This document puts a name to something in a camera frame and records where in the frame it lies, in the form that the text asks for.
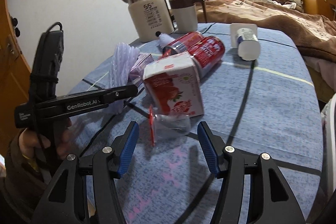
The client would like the purple foam net sleeve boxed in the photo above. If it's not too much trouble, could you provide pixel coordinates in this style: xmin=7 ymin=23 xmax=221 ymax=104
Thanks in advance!
xmin=106 ymin=41 xmax=141 ymax=115

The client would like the clear cup with red lid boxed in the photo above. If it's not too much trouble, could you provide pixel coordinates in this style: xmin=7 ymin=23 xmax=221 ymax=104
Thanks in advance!
xmin=149 ymin=105 xmax=191 ymax=147

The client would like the red white milk carton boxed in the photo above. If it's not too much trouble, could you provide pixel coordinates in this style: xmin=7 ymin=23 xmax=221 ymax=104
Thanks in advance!
xmin=142 ymin=52 xmax=204 ymax=117

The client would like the person's left hand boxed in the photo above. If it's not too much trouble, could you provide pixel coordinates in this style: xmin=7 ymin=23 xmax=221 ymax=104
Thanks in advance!
xmin=19 ymin=118 xmax=73 ymax=162

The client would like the cream electric kettle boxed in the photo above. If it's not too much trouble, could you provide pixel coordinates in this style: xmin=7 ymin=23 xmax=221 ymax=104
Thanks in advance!
xmin=122 ymin=0 xmax=175 ymax=43

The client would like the red milk can plain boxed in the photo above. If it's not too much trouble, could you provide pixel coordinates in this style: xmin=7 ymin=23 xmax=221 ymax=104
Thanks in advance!
xmin=162 ymin=31 xmax=205 ymax=57

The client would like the red milk can cartoon face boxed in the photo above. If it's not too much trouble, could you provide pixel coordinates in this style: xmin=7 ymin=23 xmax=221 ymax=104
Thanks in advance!
xmin=187 ymin=36 xmax=225 ymax=79

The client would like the white yogurt bottle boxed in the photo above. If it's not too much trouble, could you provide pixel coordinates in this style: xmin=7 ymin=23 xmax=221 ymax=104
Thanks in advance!
xmin=230 ymin=23 xmax=261 ymax=61

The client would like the cream brown lidded mug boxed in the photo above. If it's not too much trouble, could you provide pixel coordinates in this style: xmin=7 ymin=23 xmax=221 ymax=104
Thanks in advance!
xmin=169 ymin=0 xmax=207 ymax=34

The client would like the brown bed blanket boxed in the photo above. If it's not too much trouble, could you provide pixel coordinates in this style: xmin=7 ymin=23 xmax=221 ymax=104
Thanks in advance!
xmin=196 ymin=0 xmax=336 ymax=63

